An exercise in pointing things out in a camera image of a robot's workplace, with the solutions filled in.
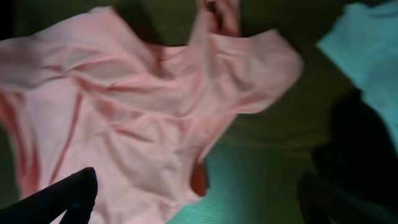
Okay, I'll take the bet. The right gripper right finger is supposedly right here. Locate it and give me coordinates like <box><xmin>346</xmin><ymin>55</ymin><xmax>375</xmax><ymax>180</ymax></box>
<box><xmin>297</xmin><ymin>172</ymin><xmax>397</xmax><ymax>224</ymax></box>

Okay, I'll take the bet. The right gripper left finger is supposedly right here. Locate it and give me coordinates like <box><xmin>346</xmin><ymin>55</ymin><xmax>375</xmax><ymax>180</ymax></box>
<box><xmin>1</xmin><ymin>167</ymin><xmax>98</xmax><ymax>224</ymax></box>

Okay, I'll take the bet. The pink t-shirt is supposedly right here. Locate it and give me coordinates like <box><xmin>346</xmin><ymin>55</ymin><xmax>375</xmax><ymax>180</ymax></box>
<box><xmin>1</xmin><ymin>1</ymin><xmax>303</xmax><ymax>223</ymax></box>

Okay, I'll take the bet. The black t-shirt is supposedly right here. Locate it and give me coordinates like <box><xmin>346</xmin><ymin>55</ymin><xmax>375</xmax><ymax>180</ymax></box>
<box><xmin>313</xmin><ymin>90</ymin><xmax>397</xmax><ymax>214</ymax></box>

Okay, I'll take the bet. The white t-shirt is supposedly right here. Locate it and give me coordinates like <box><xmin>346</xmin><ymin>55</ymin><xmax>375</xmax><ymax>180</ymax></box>
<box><xmin>317</xmin><ymin>1</ymin><xmax>397</xmax><ymax>146</ymax></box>

